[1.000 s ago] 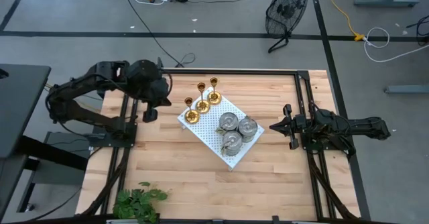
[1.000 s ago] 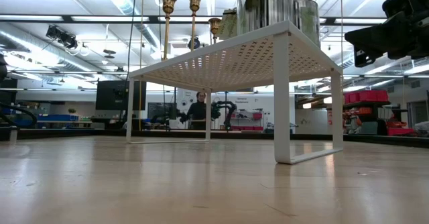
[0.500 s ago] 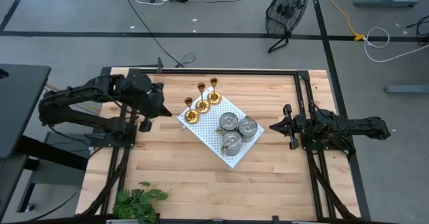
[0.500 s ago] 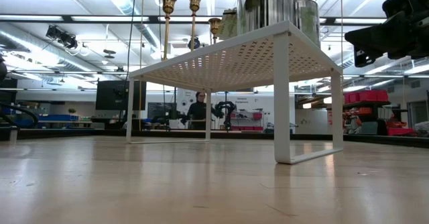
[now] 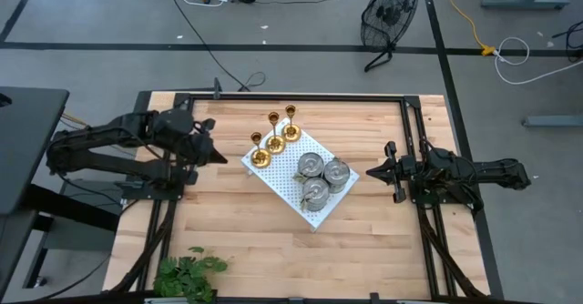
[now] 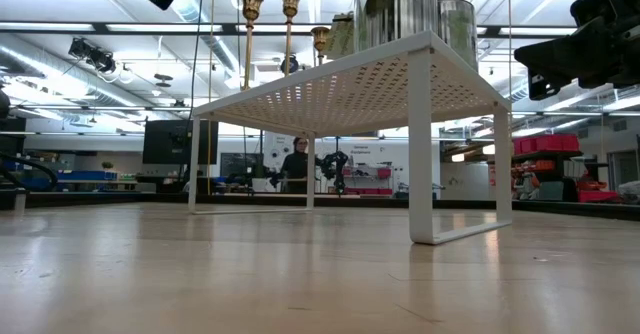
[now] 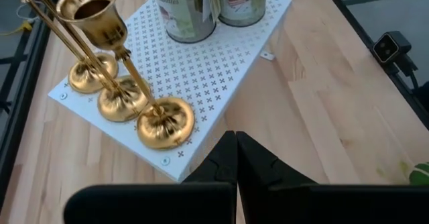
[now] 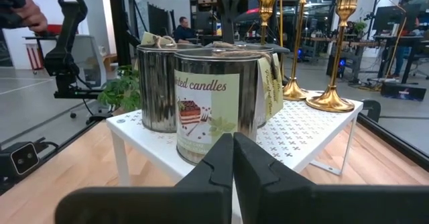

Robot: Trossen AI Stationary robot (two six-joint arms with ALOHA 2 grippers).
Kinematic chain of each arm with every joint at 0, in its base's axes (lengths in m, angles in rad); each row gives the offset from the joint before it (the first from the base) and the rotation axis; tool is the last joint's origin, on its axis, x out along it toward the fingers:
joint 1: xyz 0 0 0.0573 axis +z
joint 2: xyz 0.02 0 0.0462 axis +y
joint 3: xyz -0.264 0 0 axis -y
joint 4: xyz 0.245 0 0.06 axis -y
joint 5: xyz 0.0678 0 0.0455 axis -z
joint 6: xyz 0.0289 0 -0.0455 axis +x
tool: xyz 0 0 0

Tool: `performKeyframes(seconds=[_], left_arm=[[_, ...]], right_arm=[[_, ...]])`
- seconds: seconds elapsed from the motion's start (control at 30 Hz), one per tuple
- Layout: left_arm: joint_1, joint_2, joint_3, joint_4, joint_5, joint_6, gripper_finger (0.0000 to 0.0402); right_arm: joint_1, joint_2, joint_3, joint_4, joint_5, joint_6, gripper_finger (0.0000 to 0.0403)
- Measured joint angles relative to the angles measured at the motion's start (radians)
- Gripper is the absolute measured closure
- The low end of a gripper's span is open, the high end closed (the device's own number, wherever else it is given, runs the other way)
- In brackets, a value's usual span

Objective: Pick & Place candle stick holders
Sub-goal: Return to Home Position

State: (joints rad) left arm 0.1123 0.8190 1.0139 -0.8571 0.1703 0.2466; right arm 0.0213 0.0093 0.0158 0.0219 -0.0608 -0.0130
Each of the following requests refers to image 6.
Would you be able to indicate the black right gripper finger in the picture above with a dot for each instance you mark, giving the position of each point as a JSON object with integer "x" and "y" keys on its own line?
{"x": 542, "y": 54}

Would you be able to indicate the silver metal tin candle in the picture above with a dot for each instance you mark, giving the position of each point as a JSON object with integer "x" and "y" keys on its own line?
{"x": 457, "y": 29}
{"x": 342, "y": 36}
{"x": 400, "y": 9}

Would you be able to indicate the brass candlestick holder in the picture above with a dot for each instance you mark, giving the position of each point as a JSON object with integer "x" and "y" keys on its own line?
{"x": 251, "y": 1}
{"x": 290, "y": 1}
{"x": 320, "y": 35}

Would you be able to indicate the black background robot arm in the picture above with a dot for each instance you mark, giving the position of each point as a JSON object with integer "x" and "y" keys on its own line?
{"x": 337, "y": 164}

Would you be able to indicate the red storage bin rack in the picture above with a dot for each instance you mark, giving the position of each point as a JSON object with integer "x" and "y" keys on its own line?
{"x": 545, "y": 143}

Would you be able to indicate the white perforated metal shelf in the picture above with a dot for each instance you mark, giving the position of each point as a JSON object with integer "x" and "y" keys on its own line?
{"x": 420, "y": 149}

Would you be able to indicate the blue storage bins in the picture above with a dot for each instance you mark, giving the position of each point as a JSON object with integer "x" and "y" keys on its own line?
{"x": 87, "y": 175}

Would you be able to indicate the person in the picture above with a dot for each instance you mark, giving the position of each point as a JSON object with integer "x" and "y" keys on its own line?
{"x": 299, "y": 166}

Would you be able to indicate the black overhead frame bar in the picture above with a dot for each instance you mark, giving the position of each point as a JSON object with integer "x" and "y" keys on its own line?
{"x": 230, "y": 29}

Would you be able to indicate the black ceiling-mounted camera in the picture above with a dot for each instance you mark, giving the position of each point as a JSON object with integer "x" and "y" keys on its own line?
{"x": 95, "y": 56}

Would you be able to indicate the black round overhead camera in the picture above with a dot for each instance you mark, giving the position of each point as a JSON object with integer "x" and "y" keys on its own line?
{"x": 295, "y": 66}

